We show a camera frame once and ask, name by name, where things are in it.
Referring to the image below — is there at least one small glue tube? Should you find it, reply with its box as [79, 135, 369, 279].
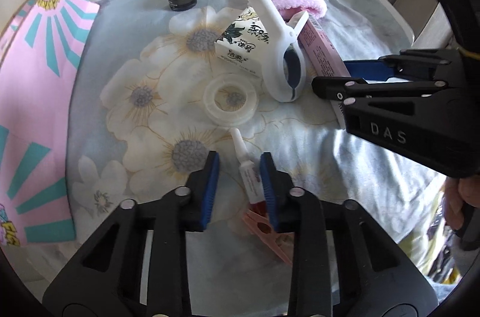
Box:
[229, 128, 266, 215]

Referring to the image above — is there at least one white tissue pack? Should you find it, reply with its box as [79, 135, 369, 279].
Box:
[215, 6, 269, 78]

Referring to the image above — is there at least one large white plastic clip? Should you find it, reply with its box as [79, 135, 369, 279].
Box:
[248, 0, 308, 102]

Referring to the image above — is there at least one yellow green blanket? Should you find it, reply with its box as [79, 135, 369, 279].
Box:
[399, 191, 461, 285]

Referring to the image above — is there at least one grey cushion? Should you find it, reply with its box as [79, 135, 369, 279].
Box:
[394, 0, 453, 49]

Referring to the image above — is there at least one floral light blue cloth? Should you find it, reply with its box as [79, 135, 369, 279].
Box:
[22, 0, 440, 317]

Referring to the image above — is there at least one clear tape roll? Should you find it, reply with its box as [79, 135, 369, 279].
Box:
[202, 74, 259, 128]

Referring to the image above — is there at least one cardboard box pink lining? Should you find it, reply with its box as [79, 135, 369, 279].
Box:
[1, 0, 99, 247]

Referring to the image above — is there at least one person right hand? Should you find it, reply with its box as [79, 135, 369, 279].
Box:
[443, 176, 480, 230]

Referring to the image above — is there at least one pink clothespin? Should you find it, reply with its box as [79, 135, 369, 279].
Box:
[242, 210, 295, 266]

